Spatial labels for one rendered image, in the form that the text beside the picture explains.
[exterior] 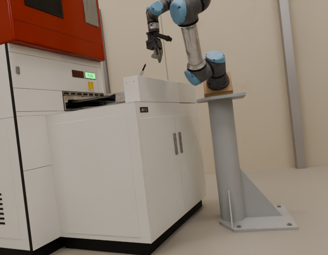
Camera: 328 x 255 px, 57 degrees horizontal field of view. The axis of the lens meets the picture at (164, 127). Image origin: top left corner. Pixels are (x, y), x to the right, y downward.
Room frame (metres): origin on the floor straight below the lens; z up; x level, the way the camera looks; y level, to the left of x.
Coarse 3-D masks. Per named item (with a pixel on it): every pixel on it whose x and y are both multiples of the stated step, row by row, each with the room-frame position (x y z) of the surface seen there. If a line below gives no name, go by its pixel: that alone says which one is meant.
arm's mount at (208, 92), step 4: (228, 72) 2.06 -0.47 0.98; (204, 84) 2.03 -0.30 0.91; (204, 88) 2.01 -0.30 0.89; (208, 88) 2.00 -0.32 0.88; (228, 88) 1.96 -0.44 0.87; (232, 88) 1.95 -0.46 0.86; (204, 92) 1.98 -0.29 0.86; (208, 92) 1.97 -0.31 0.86; (212, 92) 1.97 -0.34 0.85; (216, 92) 1.96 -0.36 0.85; (220, 92) 1.96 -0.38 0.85; (224, 92) 1.95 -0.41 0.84; (228, 92) 1.95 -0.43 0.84; (232, 92) 1.95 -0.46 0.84; (204, 96) 1.98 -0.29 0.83; (208, 96) 1.97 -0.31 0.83
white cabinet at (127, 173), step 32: (64, 128) 1.77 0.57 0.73; (96, 128) 1.67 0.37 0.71; (128, 128) 1.59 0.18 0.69; (160, 128) 1.80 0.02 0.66; (192, 128) 2.28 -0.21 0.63; (64, 160) 1.78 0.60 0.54; (96, 160) 1.68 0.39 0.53; (128, 160) 1.60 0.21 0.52; (160, 160) 1.75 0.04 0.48; (192, 160) 2.21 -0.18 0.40; (64, 192) 1.80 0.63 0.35; (96, 192) 1.70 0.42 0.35; (128, 192) 1.61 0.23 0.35; (160, 192) 1.71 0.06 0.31; (192, 192) 2.15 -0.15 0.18; (64, 224) 1.81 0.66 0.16; (96, 224) 1.71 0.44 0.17; (128, 224) 1.62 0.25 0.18; (160, 224) 1.67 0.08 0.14
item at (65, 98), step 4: (64, 96) 1.98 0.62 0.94; (68, 96) 2.01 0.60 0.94; (72, 96) 2.05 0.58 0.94; (76, 96) 2.08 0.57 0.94; (80, 96) 2.12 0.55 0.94; (64, 100) 1.98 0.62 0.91; (64, 104) 1.98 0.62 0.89; (64, 108) 1.98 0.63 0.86; (68, 108) 2.00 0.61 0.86; (72, 108) 2.03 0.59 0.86; (76, 108) 2.07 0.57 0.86; (80, 108) 2.11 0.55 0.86
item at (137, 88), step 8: (128, 80) 1.64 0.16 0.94; (136, 80) 1.62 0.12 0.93; (144, 80) 1.68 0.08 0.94; (152, 80) 1.77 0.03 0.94; (160, 80) 1.87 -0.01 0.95; (128, 88) 1.65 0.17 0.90; (136, 88) 1.62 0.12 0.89; (144, 88) 1.68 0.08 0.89; (152, 88) 1.76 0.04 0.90; (160, 88) 1.86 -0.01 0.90; (168, 88) 1.96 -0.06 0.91; (176, 88) 2.09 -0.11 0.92; (128, 96) 1.65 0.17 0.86; (136, 96) 1.63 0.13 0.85; (144, 96) 1.67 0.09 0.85; (152, 96) 1.75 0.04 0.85; (160, 96) 1.85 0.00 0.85; (168, 96) 1.95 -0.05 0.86; (176, 96) 2.07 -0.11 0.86
